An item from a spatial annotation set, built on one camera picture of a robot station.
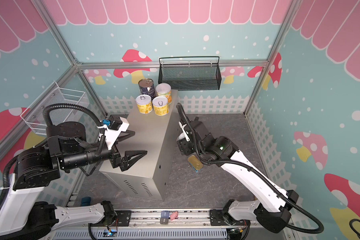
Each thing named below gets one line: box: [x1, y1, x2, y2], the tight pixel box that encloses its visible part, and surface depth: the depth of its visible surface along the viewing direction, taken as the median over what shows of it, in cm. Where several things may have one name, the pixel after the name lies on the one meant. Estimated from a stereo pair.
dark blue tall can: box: [138, 78, 155, 101], surface depth 74 cm
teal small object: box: [80, 196, 91, 207], surface depth 81 cm
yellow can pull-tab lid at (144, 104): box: [135, 94, 153, 114], surface depth 73 cm
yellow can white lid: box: [155, 83, 172, 105], surface depth 74 cm
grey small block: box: [160, 210, 170, 225], surface depth 75 cm
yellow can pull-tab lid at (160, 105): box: [152, 96, 170, 116], surface depth 72 cm
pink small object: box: [170, 211, 178, 221], surface depth 76 cm
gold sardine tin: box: [187, 155, 204, 173], surface depth 90 cm
